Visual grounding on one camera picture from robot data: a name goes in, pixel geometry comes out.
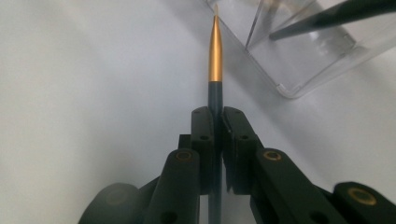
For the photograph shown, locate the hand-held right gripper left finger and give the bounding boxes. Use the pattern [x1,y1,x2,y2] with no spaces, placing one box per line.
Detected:
[177,105,217,196]

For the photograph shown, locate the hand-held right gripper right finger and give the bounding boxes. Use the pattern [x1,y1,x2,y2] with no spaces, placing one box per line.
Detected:
[221,105,265,196]

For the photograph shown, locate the clear acrylic holder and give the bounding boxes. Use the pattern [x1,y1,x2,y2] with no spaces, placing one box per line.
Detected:
[204,0,396,100]

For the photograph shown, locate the white table mat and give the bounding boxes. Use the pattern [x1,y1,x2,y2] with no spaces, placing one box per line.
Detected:
[0,0,396,224]

